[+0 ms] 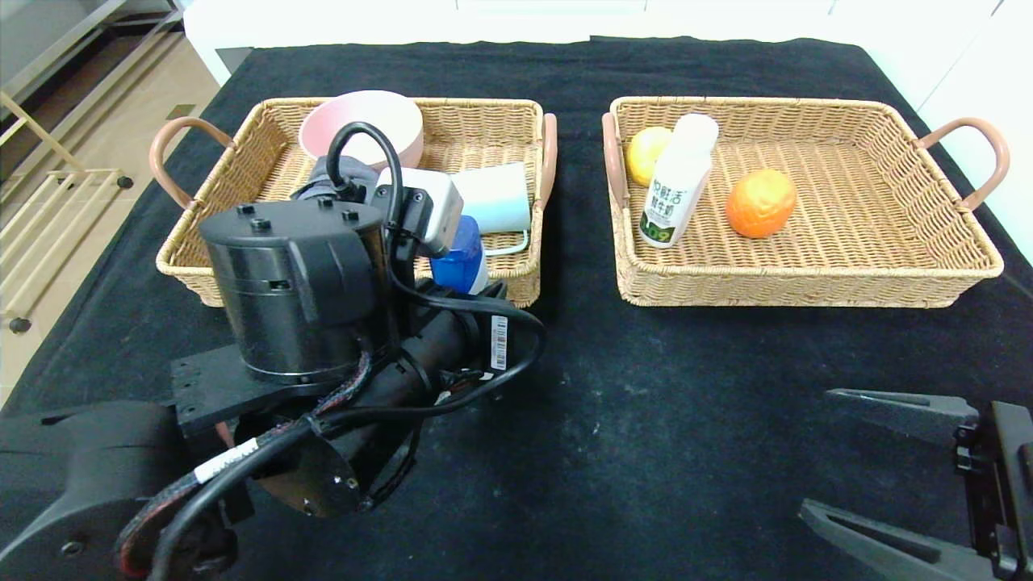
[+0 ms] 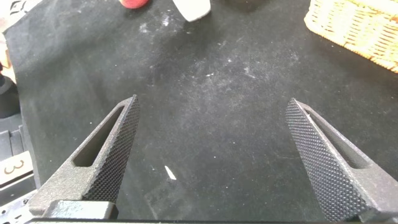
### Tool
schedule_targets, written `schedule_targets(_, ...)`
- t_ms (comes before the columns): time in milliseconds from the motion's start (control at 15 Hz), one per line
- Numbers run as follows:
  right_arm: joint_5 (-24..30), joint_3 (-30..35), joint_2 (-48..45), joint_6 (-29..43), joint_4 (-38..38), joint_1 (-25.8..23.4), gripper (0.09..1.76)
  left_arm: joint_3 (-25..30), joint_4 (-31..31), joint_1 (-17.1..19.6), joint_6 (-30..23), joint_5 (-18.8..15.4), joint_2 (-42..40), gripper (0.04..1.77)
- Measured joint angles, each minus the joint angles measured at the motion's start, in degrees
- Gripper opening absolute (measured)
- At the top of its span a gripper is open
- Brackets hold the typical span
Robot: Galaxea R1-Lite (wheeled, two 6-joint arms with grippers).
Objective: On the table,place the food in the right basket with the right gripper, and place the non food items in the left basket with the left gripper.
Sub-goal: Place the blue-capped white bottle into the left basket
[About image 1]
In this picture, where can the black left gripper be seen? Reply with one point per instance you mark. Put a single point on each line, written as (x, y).
(494, 339)

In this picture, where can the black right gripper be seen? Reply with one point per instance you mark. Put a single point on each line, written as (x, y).
(1003, 476)

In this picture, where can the white shampoo bottle blue cap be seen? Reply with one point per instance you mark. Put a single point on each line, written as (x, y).
(456, 262)

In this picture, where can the grey cloth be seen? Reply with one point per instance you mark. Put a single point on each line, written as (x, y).
(355, 173)

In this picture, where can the yellow pear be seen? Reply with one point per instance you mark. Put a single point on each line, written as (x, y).
(646, 157)

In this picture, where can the white milk bottle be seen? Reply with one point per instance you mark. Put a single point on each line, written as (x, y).
(674, 194)

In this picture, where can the orange fruit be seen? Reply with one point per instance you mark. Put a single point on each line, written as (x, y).
(761, 202)

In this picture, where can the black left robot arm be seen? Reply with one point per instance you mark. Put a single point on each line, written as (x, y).
(290, 298)

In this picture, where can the pink bowl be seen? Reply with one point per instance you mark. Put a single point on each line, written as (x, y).
(387, 113)

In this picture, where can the black tablecloth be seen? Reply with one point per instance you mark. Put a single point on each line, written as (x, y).
(646, 452)

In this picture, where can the wooden rack on wheels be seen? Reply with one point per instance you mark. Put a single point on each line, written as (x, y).
(123, 182)

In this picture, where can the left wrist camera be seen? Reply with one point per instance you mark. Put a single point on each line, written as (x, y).
(432, 202)

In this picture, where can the grey metal shelf frame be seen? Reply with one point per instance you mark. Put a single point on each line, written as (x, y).
(73, 44)

